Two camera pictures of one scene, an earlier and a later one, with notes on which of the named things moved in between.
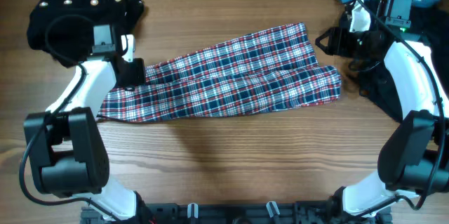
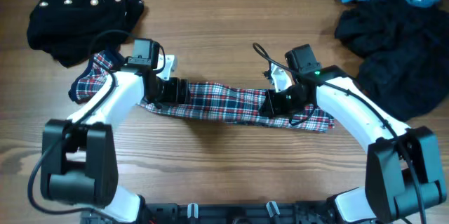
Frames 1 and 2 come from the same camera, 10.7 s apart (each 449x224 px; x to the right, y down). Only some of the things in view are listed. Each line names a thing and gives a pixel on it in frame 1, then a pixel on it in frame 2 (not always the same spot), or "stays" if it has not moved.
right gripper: [340, 42] -> [268, 103]
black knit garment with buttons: [62, 22] stays
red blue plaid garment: [271, 67] -> [208, 100]
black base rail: [242, 213] stays
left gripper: [139, 77] -> [172, 96]
